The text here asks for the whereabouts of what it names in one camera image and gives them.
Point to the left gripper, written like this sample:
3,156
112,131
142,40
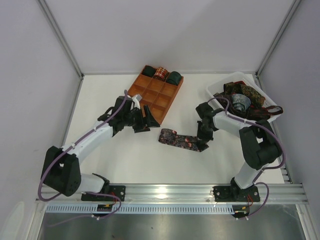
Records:
139,120

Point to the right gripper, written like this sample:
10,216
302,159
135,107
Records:
204,136

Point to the navy floral tie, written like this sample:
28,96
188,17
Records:
171,138

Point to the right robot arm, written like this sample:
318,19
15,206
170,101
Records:
260,147

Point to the pile of dark ties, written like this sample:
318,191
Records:
256,112

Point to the orange wooden divided tray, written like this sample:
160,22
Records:
158,95

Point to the red patterned rolled tie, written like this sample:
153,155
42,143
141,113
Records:
161,74

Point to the dark green rolled tie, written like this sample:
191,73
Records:
148,71

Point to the grey blue paisley tie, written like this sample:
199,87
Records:
240,102

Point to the white plastic basket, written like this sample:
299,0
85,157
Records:
217,87

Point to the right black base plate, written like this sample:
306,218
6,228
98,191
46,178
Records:
230,193

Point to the aluminium rail frame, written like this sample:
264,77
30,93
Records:
185,199

